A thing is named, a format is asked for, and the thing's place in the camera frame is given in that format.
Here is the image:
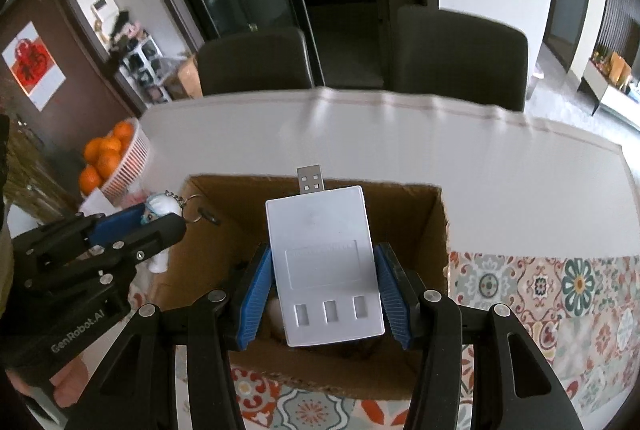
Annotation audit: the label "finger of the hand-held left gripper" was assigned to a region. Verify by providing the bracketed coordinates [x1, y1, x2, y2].
[26, 213, 188, 292]
[11, 204, 152, 262]

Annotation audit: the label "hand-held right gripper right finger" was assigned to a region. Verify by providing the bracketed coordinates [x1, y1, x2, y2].
[372, 241, 583, 430]

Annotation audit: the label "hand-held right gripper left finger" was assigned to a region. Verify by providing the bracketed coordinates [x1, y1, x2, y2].
[65, 242, 273, 430]

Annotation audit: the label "white doll keychain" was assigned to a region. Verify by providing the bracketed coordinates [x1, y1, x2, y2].
[141, 189, 222, 275]

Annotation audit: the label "white usb charger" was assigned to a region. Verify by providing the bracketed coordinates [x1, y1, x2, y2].
[265, 164, 386, 350]

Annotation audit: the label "brown cardboard box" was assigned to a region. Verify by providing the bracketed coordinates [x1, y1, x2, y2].
[147, 174, 451, 403]

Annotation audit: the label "person's left hand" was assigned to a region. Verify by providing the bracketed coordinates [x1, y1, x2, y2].
[10, 352, 93, 410]

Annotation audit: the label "white paper sheet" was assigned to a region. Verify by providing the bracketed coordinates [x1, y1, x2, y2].
[77, 190, 121, 218]

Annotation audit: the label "white slatted plastic basket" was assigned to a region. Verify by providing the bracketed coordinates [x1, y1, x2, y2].
[80, 117, 151, 201]

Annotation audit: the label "pile of oranges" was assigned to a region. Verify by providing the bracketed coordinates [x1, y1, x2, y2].
[79, 121, 136, 193]

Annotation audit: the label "dried grass bunch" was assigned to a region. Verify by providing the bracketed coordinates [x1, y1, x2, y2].
[0, 110, 81, 221]

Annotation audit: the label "white table cover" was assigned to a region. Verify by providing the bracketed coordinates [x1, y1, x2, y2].
[137, 87, 631, 261]

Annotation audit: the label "white shoe rack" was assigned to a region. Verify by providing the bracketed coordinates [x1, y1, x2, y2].
[119, 35, 173, 106]

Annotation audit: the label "colourful tile-print mat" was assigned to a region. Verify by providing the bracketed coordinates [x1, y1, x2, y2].
[127, 250, 640, 430]

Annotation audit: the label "small cardboard box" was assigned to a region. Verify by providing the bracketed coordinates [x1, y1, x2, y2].
[165, 55, 203, 101]

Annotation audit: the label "brown wooden door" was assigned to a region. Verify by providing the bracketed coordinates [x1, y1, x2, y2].
[0, 0, 146, 161]

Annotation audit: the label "red door poster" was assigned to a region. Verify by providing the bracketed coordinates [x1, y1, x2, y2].
[1, 21, 66, 112]

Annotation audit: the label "heap of small belongings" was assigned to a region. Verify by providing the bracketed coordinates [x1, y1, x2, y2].
[97, 10, 151, 56]

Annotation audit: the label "dark grey dining chair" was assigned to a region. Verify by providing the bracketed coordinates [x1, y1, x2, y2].
[390, 4, 530, 112]
[197, 27, 316, 97]

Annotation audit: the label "white tv console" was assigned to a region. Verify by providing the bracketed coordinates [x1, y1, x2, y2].
[577, 60, 640, 131]

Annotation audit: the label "orange gift bags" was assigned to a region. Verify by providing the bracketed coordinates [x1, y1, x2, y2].
[592, 50, 633, 86]

